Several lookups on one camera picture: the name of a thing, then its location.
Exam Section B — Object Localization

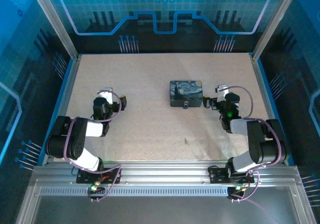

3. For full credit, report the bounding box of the starry night print box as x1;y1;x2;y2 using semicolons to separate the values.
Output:
169;80;204;108

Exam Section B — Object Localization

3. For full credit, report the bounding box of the left controller board with LEDs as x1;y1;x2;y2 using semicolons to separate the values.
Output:
87;181;106;195

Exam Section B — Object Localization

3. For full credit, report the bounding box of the controller board with leds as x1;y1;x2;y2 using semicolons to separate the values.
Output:
227;184;247;198
87;181;106;195

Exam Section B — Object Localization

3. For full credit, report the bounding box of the right controller board with LEDs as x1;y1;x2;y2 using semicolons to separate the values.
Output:
227;184;247;198

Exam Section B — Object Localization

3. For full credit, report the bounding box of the grey metal panel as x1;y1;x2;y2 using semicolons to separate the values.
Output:
14;179;316;224

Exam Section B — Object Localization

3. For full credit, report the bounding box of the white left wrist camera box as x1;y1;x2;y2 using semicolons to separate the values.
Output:
103;87;115;105

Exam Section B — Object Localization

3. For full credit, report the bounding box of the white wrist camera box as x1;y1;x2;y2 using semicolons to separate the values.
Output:
103;87;115;105
216;84;230;102

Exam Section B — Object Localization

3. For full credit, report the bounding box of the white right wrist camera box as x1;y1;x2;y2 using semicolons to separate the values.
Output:
216;84;230;102

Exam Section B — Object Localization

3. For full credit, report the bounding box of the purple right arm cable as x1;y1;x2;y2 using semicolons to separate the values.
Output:
224;85;283;224

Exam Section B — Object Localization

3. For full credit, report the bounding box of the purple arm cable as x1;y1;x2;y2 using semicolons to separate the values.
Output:
63;89;123;202
224;85;283;224

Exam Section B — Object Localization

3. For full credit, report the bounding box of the aluminium table side rail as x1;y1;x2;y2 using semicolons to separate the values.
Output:
249;53;296;166
41;54;83;166

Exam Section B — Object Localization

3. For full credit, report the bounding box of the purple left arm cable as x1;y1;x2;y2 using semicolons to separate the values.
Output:
63;89;123;202

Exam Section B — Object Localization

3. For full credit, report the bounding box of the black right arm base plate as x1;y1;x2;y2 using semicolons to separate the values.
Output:
208;166;255;184

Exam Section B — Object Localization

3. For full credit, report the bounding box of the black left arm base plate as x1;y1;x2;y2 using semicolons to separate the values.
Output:
76;168;122;184

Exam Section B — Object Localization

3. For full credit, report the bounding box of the aluminium mounting rail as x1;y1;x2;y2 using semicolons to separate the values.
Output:
32;160;302;186

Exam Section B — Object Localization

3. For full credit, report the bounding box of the aluminium frame post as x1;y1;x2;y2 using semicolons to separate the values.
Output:
27;0;81;60
250;0;300;60

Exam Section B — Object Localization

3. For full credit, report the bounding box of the slotted grey cable duct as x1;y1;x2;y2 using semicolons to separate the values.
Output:
39;187;230;197

